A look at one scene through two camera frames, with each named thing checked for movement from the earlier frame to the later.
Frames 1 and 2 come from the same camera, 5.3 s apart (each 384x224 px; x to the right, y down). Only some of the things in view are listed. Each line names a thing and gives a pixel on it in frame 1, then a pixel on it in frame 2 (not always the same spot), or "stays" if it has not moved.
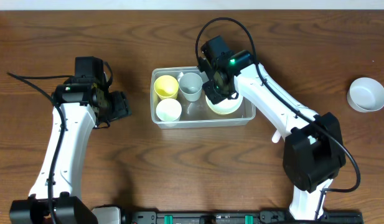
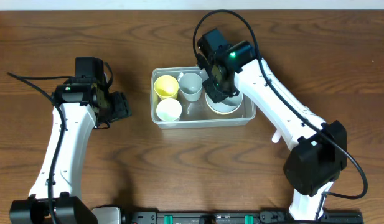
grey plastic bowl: (366, 94) -> (225, 107)
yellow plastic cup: (166, 87) stays
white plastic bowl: (226, 107) stays
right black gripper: (218, 92) stays
